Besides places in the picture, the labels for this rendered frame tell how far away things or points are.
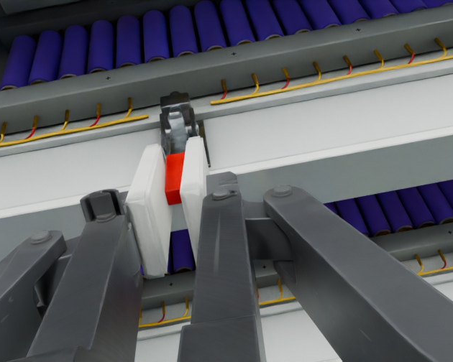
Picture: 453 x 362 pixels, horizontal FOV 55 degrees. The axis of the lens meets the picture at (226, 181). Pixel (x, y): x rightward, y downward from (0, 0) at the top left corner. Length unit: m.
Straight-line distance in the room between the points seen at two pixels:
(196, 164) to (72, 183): 0.12
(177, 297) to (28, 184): 0.17
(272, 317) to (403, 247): 0.13
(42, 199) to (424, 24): 0.26
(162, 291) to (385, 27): 0.27
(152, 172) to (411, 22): 0.21
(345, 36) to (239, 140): 0.10
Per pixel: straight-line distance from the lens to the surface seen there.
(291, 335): 0.39
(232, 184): 0.16
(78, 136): 0.29
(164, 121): 0.25
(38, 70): 0.34
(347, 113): 0.28
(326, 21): 0.33
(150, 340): 0.40
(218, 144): 0.26
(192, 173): 0.15
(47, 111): 0.31
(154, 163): 0.18
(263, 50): 0.29
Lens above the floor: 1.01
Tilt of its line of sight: 30 degrees down
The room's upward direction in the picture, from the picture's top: 10 degrees counter-clockwise
